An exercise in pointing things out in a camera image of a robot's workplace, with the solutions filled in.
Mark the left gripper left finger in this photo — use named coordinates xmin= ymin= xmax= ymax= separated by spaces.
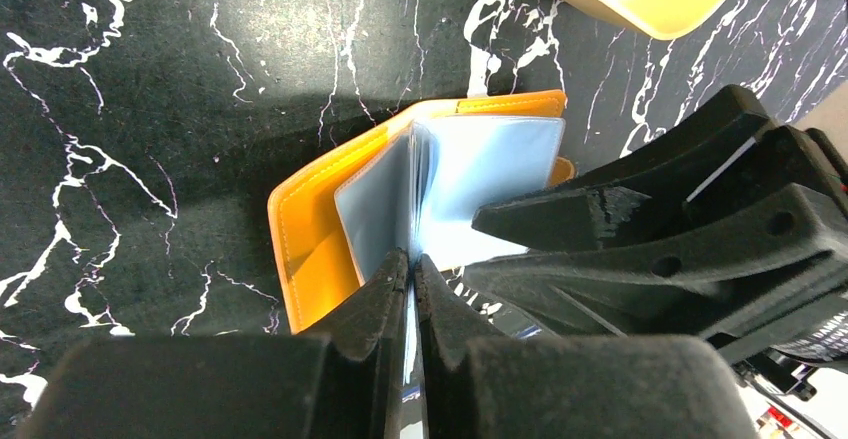
xmin=17 ymin=249 xmax=409 ymax=438

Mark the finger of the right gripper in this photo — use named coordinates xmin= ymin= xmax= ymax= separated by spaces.
xmin=464 ymin=125 xmax=847 ymax=365
xmin=472 ymin=85 xmax=772 ymax=252

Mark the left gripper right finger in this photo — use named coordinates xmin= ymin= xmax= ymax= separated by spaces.
xmin=414 ymin=256 xmax=755 ymax=438

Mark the orange leather card holder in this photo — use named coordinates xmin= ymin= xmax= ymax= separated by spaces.
xmin=267 ymin=89 xmax=574 ymax=333

